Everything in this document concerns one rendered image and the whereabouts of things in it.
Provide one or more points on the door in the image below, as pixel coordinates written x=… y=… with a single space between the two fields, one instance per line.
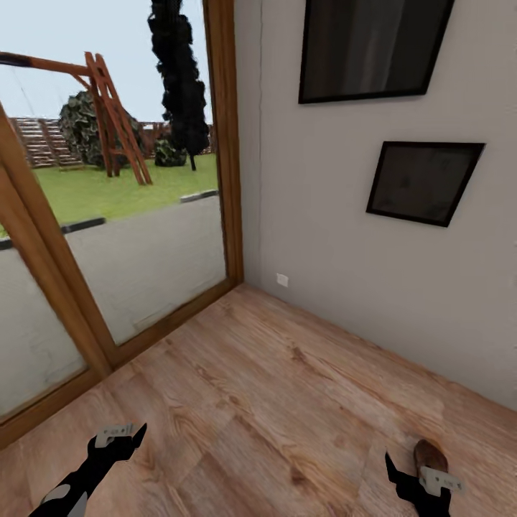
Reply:
x=120 y=191

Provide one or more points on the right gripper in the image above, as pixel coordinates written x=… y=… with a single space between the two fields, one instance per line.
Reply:
x=409 y=488

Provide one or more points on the picture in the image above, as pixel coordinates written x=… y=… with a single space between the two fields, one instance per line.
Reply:
x=365 y=49

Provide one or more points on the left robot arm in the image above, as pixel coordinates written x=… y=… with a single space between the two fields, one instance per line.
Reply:
x=113 y=443

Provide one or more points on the sandal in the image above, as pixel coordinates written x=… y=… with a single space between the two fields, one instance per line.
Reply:
x=429 y=453

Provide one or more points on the wall socket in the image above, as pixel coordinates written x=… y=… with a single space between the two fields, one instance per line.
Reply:
x=283 y=280

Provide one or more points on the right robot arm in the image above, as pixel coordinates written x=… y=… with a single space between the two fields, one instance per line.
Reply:
x=431 y=495

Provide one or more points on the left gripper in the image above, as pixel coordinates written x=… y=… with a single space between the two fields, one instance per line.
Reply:
x=121 y=448

